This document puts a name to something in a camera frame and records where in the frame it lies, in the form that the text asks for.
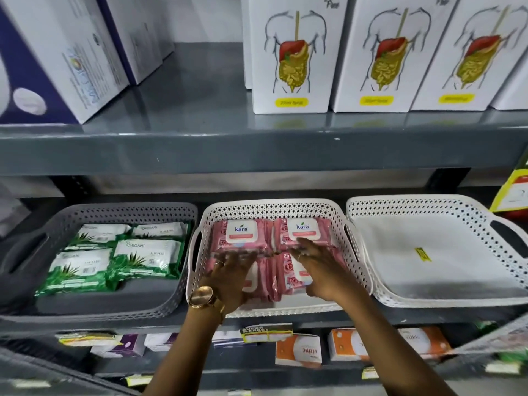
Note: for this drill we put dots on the person's right fingers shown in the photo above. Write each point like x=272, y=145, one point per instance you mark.
x=309, y=252

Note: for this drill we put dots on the white perforated empty basket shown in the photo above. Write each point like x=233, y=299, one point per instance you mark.
x=437, y=268

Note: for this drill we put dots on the person's right forearm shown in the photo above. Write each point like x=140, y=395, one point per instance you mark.
x=387, y=350

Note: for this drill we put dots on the yellow sticker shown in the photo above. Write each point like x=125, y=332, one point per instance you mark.
x=423, y=254

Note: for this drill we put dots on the person's left forearm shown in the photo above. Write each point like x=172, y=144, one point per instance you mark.
x=185, y=354

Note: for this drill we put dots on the pink wet wipes packet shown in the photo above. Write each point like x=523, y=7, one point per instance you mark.
x=291, y=272
x=260, y=280
x=241, y=235
x=303, y=228

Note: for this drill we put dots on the green wet wipes packet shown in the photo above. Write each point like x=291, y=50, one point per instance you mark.
x=76, y=270
x=163, y=230
x=97, y=235
x=144, y=259

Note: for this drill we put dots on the gold wristwatch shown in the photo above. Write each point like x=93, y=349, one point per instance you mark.
x=202, y=297

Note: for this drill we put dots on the person's left hand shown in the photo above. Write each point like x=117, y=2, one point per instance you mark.
x=229, y=280

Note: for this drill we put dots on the person's left fingers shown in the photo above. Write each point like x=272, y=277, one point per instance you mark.
x=233, y=260

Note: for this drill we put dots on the grey perforated plastic basket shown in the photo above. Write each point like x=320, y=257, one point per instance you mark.
x=123, y=299

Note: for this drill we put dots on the person's right hand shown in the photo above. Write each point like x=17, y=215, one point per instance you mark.
x=326, y=276

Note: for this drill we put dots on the orange and white box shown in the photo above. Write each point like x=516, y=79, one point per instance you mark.
x=348, y=344
x=298, y=350
x=427, y=341

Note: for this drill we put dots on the white perforated basket with packets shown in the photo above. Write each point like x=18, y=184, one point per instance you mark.
x=272, y=208

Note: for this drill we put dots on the white box with torso drawing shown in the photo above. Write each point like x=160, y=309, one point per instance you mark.
x=474, y=57
x=513, y=90
x=295, y=57
x=387, y=57

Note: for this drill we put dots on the yellow and green box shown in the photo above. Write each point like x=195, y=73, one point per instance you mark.
x=513, y=189

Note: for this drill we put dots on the large blue and white box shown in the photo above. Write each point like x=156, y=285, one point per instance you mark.
x=136, y=32
x=49, y=57

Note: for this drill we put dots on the yellow shelf label tag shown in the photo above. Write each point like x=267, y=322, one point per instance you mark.
x=86, y=338
x=266, y=332

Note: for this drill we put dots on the purple and white box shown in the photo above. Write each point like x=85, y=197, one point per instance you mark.
x=123, y=346

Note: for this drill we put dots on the grey metal shelf board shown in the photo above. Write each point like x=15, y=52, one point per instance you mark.
x=103, y=325
x=198, y=136

